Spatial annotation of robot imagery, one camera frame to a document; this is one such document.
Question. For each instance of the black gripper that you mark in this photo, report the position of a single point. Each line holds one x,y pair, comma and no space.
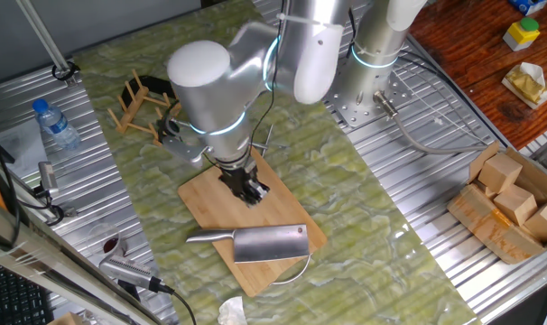
237,182

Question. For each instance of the steel cleaver knife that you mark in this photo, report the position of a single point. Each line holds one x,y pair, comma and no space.
269,244

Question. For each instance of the bamboo cutting board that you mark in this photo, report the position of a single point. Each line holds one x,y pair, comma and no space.
206,207

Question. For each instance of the green marble pattern mat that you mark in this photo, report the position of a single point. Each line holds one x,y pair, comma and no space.
355,203

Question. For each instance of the crumpled white tissue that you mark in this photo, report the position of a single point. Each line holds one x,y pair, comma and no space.
232,312

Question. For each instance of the wooden peg rack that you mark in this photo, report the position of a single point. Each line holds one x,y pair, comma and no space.
130,113

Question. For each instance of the glass cup with red liquid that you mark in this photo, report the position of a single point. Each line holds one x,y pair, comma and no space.
108,244

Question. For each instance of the clear plastic water bottle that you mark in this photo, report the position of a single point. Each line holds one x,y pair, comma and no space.
57,126

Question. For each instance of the loose wooden block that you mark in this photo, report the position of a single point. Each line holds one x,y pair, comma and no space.
68,319

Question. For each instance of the brown cardboard box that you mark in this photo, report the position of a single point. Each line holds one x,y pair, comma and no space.
485,225

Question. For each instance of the white paper sheet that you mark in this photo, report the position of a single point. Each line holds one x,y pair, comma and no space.
18,149

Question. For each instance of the light wooden block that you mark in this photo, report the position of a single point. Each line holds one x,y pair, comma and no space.
516,205
499,173
544,221

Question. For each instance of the aluminium pole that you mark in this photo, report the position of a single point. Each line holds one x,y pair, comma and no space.
45,43

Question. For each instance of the brown wooden table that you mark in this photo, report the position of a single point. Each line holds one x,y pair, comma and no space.
476,49

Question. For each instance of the black keyboard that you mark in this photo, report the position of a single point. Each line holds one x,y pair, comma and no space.
12,302

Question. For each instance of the white packet yellow contents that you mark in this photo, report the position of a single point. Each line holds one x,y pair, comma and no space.
526,86

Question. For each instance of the yellow button box green cap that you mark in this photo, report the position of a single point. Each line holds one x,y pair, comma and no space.
519,35

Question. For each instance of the blue box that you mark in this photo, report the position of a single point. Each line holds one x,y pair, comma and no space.
526,5

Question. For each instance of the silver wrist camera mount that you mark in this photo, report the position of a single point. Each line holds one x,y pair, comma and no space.
183,151

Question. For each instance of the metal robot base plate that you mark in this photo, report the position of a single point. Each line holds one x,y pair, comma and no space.
341,113

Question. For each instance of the silver ridged camera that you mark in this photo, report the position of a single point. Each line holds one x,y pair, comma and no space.
127,271

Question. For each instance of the small grey camera on mount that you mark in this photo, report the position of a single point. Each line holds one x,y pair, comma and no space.
47,177

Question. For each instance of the metal frame bar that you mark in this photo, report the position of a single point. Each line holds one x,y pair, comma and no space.
52,257

